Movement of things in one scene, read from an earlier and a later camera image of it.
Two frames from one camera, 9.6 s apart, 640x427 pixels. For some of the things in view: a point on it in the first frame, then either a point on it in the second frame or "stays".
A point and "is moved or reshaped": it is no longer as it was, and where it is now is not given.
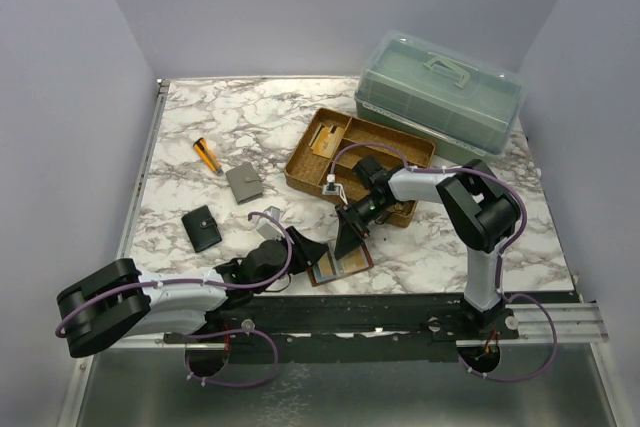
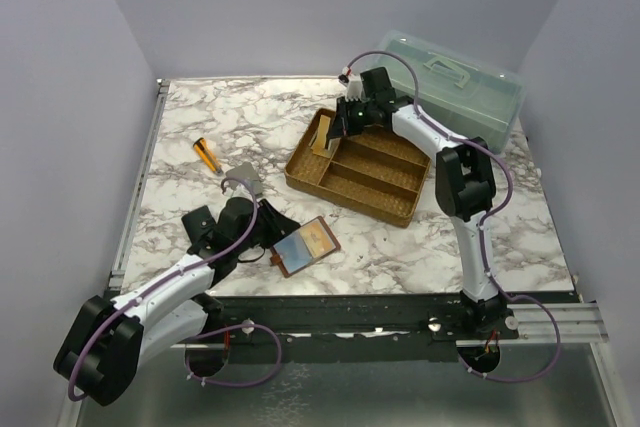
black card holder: (201, 228) stays
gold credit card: (355, 262) → (317, 238)
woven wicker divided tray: (335, 142) stays
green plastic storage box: (469, 107) stays
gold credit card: (323, 269) → (322, 132)
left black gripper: (305, 252) → (279, 225)
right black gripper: (350, 233) → (341, 126)
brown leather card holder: (327, 267) is moved or reshaped
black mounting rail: (358, 328) stays
